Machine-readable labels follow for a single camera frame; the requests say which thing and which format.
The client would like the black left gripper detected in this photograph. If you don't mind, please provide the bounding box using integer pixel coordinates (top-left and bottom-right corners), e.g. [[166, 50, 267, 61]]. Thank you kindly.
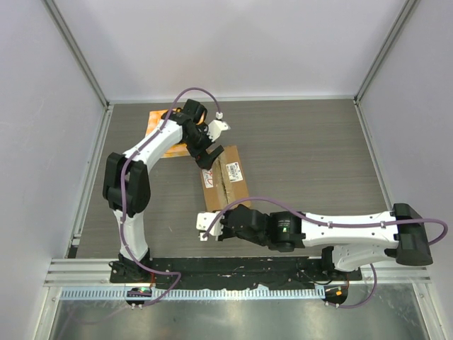
[[185, 123, 224, 171]]

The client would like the brown cardboard express box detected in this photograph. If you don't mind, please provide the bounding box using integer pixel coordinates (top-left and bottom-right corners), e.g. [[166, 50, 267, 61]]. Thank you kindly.
[[201, 145, 249, 213]]

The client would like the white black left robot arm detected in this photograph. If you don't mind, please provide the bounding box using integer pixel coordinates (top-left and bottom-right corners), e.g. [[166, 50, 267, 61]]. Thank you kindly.
[[103, 99, 230, 283]]

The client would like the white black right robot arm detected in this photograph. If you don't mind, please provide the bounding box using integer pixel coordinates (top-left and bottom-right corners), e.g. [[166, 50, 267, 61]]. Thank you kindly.
[[210, 203, 433, 280]]

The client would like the orange checkered cloth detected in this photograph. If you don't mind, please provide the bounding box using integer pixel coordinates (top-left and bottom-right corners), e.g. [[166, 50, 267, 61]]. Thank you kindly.
[[145, 110, 190, 158]]

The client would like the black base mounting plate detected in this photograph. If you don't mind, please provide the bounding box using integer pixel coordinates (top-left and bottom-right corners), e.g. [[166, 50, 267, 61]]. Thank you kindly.
[[109, 256, 362, 290]]

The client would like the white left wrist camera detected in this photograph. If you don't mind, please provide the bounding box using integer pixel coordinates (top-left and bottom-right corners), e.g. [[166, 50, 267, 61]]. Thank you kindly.
[[207, 112, 231, 142]]

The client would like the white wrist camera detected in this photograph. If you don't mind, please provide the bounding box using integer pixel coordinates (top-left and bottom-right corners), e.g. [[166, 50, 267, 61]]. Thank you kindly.
[[196, 212, 223, 242], [207, 112, 231, 142]]

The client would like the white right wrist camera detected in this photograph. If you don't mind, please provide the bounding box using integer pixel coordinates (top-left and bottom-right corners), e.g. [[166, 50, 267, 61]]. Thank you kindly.
[[196, 212, 223, 242]]

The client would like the white slotted cable duct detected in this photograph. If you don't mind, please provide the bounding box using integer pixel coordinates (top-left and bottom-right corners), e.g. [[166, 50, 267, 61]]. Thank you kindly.
[[60, 285, 325, 301]]

